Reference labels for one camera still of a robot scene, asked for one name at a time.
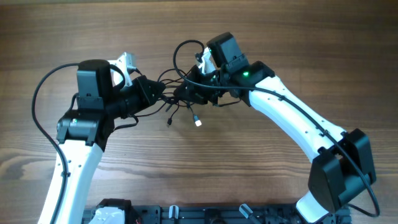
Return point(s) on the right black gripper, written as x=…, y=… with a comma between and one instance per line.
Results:
x=194, y=93

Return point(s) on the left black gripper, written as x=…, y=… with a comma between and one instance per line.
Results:
x=140, y=84

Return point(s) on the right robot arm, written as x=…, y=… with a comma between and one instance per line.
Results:
x=342, y=163

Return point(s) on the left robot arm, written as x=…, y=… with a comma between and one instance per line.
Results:
x=82, y=133

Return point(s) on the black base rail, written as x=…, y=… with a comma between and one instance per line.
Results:
x=268, y=214

